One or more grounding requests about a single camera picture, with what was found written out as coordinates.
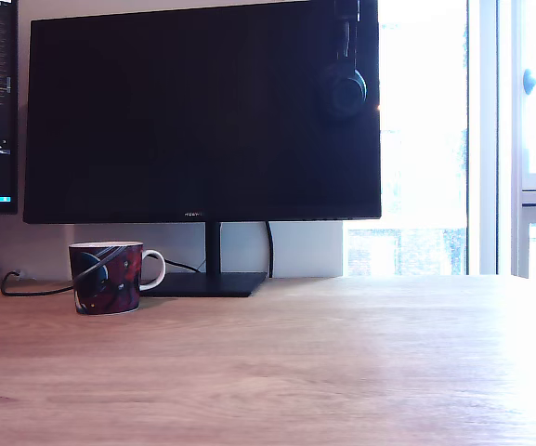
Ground large black monitor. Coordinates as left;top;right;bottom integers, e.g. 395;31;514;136
22;0;383;298

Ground black headphones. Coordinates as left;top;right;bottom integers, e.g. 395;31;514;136
316;0;370;123

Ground dark red printed mug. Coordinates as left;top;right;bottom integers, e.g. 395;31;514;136
68;241;166;316

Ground black monitor cable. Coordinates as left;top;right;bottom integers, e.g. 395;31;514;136
265;220;276;279

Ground thin black cable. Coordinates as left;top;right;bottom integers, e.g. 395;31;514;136
163;258;207;275

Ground white window frame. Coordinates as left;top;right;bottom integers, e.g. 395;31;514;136
466;0;536;280

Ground thick black cable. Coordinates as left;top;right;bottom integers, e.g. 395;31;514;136
0;270;76;297

